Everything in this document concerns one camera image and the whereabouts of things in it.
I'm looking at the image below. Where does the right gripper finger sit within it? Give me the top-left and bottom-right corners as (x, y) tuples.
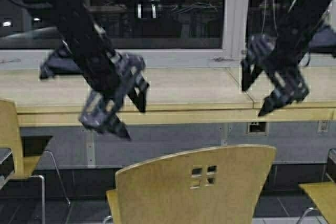
(240, 59), (263, 91)
(258, 92), (282, 116)

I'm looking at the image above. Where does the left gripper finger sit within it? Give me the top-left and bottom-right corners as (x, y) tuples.
(104, 115), (131, 141)
(127, 77), (150, 113)

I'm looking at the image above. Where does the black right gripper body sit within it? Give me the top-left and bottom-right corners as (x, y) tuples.
(245, 34), (310, 103)

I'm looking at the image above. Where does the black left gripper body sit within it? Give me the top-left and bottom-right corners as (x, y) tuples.
(79, 52), (146, 133)

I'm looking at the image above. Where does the yellow wooden chair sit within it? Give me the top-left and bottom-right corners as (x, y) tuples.
(106, 144), (277, 223)
(1, 99), (71, 223)
(297, 182), (335, 223)

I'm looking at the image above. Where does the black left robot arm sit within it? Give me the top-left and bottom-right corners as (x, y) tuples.
(8, 0), (150, 140)

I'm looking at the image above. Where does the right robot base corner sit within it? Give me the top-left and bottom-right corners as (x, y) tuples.
(326, 148), (335, 182)

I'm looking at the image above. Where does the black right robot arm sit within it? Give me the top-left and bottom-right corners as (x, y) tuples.
(240, 0), (332, 117)

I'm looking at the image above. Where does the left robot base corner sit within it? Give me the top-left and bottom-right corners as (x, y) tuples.
(1, 148), (15, 185)

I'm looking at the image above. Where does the wall data port plate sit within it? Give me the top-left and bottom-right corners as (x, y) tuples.
(247, 122), (268, 135)

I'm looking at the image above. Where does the wall power outlet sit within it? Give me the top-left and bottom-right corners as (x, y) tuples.
(317, 120), (329, 134)

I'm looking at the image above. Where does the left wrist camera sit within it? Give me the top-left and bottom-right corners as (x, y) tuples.
(39, 47), (82, 80)

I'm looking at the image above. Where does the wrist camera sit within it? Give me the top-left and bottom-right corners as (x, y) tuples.
(39, 47), (82, 80)
(308, 24), (335, 58)

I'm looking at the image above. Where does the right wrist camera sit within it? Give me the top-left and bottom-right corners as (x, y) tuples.
(308, 24), (335, 58)

